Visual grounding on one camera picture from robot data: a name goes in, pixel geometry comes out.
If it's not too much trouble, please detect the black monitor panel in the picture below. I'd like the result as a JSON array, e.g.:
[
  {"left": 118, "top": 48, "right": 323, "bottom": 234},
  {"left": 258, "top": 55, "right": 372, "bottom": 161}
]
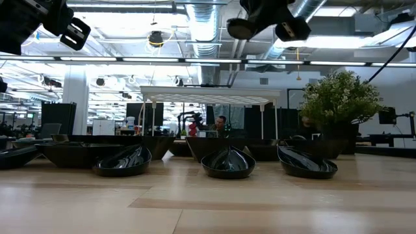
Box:
[{"left": 125, "top": 102, "right": 164, "bottom": 127}]

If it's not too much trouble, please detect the yellow hanging pendant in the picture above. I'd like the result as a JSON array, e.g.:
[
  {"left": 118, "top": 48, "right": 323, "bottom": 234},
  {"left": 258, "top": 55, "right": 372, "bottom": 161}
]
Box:
[{"left": 294, "top": 47, "right": 302, "bottom": 81}]

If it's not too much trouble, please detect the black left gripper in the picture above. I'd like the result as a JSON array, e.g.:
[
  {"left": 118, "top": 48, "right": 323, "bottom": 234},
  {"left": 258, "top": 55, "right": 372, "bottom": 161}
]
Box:
[{"left": 0, "top": 0, "right": 92, "bottom": 55}]

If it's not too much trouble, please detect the person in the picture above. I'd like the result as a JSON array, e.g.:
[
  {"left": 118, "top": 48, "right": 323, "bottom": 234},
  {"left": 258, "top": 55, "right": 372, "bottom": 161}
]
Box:
[
  {"left": 299, "top": 116, "right": 315, "bottom": 137},
  {"left": 207, "top": 115, "right": 232, "bottom": 139}
]

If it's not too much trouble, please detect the black teardrop mini plate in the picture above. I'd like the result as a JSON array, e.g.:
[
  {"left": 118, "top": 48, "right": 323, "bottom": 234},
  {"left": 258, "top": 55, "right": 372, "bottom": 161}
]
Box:
[
  {"left": 200, "top": 145, "right": 257, "bottom": 180},
  {"left": 0, "top": 145, "right": 42, "bottom": 170},
  {"left": 277, "top": 145, "right": 339, "bottom": 180},
  {"left": 93, "top": 144, "right": 153, "bottom": 178}
]

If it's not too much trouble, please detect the linear ceiling light strip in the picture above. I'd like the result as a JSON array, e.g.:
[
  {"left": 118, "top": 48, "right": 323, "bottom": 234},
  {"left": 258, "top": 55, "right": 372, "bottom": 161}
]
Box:
[{"left": 0, "top": 55, "right": 416, "bottom": 68}]

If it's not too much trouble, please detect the black partition panel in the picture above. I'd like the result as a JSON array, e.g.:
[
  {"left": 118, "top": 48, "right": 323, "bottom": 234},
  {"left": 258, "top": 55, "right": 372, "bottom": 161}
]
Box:
[{"left": 41, "top": 101, "right": 77, "bottom": 136}]

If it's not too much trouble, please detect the silver spiral ceiling duct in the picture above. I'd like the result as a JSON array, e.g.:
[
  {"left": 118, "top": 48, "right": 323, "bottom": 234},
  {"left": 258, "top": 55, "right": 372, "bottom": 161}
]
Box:
[
  {"left": 185, "top": 0, "right": 224, "bottom": 86},
  {"left": 259, "top": 0, "right": 328, "bottom": 61}
]

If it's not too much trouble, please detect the large dark bowl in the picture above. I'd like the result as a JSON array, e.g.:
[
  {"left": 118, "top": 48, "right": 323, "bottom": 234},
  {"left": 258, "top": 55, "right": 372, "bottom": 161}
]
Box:
[{"left": 107, "top": 135, "right": 177, "bottom": 161}]

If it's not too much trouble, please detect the grey chair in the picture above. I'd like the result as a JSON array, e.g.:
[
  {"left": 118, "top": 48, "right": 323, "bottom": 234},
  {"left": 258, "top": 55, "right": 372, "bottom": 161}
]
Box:
[{"left": 38, "top": 122, "right": 62, "bottom": 140}]

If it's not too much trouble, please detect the black curtain panel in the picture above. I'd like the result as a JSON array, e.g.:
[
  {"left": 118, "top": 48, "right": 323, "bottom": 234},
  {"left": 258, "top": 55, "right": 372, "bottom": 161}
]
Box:
[{"left": 243, "top": 104, "right": 302, "bottom": 140}]

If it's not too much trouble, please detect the grey laptop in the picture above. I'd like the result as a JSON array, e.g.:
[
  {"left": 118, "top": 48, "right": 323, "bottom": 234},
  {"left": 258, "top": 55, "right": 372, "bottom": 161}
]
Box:
[{"left": 196, "top": 129, "right": 219, "bottom": 138}]

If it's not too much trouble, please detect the white cabinet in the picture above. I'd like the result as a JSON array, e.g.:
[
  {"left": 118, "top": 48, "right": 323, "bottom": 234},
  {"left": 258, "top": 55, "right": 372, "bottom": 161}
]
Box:
[{"left": 92, "top": 119, "right": 116, "bottom": 137}]

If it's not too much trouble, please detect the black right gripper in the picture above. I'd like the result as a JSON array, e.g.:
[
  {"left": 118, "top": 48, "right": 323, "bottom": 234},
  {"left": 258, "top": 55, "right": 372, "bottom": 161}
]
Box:
[{"left": 226, "top": 0, "right": 312, "bottom": 42}]

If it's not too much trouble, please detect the green potted plant black pot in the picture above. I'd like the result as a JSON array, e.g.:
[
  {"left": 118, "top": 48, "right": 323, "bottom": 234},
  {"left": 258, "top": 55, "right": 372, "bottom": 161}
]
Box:
[{"left": 298, "top": 70, "right": 385, "bottom": 155}]

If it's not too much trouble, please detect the white wire rack shelf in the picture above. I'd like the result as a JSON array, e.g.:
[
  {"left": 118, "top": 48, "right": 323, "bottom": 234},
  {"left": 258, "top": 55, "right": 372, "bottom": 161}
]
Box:
[{"left": 139, "top": 85, "right": 282, "bottom": 140}]

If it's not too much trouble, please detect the black aluminium table frame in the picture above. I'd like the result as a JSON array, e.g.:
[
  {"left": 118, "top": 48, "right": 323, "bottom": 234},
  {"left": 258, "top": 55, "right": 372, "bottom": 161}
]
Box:
[{"left": 354, "top": 145, "right": 416, "bottom": 160}]

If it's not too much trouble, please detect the black box on stand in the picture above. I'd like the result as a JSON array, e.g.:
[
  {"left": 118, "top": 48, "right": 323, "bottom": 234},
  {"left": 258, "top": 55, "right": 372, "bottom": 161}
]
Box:
[{"left": 378, "top": 106, "right": 398, "bottom": 125}]

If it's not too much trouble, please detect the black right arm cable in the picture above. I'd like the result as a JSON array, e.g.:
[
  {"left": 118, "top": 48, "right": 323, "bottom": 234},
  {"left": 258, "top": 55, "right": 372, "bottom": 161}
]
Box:
[{"left": 366, "top": 24, "right": 416, "bottom": 83}]

